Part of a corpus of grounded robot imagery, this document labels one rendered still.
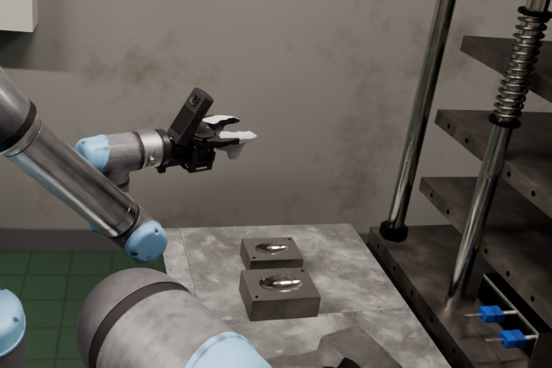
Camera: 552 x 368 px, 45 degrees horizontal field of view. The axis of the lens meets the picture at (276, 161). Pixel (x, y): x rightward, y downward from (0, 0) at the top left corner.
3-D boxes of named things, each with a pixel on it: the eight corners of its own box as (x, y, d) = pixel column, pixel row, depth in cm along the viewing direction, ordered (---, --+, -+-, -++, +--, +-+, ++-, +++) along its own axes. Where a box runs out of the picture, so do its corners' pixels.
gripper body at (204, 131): (197, 150, 143) (145, 158, 136) (203, 115, 139) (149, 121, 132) (215, 169, 138) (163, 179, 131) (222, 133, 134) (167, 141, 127)
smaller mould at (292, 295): (250, 321, 187) (252, 301, 184) (238, 289, 200) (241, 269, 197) (317, 317, 193) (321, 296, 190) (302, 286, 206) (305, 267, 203)
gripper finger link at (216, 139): (233, 137, 139) (193, 136, 136) (235, 130, 138) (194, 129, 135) (240, 149, 135) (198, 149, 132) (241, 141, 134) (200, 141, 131)
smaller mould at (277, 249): (248, 277, 206) (250, 260, 204) (239, 254, 218) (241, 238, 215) (301, 274, 211) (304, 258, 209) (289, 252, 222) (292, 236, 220)
